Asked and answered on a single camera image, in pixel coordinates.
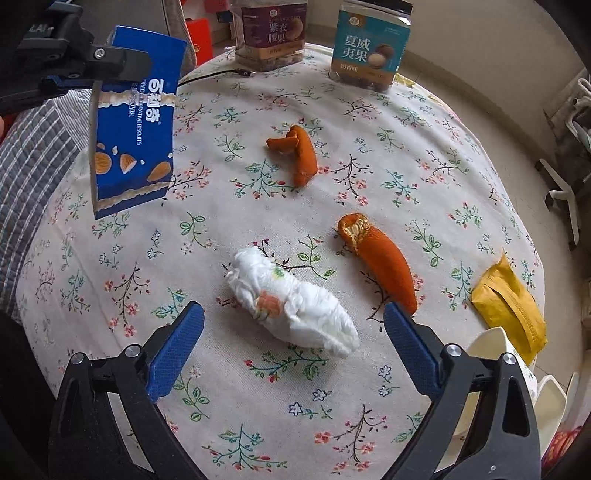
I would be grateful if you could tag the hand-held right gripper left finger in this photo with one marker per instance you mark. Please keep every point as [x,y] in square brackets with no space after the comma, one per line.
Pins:
[178,350]

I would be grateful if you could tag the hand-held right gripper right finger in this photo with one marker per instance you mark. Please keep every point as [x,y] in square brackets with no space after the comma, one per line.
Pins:
[411,350]

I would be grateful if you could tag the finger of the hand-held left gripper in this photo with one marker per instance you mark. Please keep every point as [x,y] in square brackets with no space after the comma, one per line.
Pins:
[60,85]
[122,62]

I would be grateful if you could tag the blue biscuit box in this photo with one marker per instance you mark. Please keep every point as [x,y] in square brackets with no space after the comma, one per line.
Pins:
[134,138]

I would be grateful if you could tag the white trash bin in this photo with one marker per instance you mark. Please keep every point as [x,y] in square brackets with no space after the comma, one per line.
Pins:
[491,339]

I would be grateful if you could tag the white tissue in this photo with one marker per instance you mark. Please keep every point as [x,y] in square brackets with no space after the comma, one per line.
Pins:
[300,309]

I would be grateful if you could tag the grey chair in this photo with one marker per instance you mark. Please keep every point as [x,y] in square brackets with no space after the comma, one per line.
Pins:
[129,14]

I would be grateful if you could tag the grey knitted throw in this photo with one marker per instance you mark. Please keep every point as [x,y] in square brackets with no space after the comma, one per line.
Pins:
[183,23]

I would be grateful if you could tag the red cardboard box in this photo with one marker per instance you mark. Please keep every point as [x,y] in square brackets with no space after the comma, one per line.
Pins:
[201,39]

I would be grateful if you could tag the long orange peel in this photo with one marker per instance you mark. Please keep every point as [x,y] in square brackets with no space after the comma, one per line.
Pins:
[383,263]

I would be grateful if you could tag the yellow packet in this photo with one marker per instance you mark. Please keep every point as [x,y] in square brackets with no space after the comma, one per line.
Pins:
[503,300]

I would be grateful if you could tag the floral tablecloth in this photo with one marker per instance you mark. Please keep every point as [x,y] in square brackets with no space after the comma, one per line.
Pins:
[277,406]

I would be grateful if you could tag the purple label nut jar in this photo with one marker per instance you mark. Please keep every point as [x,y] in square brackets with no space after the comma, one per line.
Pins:
[272,37]

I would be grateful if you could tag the curled orange peel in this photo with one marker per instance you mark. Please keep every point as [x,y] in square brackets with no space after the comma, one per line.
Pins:
[304,161]

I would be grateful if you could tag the white office chair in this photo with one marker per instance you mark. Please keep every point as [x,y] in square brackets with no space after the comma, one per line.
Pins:
[561,189]

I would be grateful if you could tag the teal label nut jar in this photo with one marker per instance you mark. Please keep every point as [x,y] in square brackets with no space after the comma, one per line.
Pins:
[369,50]

